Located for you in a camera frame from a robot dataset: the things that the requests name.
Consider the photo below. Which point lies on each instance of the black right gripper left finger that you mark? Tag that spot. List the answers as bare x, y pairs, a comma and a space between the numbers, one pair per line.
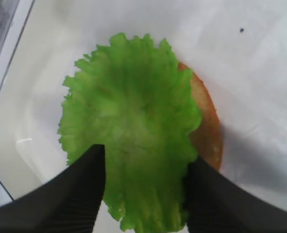
69, 203

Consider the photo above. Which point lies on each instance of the green lettuce leaf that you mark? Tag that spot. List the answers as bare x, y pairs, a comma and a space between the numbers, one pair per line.
131, 97

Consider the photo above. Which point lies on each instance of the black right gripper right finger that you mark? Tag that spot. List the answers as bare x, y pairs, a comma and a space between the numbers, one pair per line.
216, 205

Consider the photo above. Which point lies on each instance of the bun slice on tray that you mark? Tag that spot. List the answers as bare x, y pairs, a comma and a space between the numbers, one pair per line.
208, 121

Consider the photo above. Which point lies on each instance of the white paper tray liner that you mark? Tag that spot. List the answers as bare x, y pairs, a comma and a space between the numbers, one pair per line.
237, 47

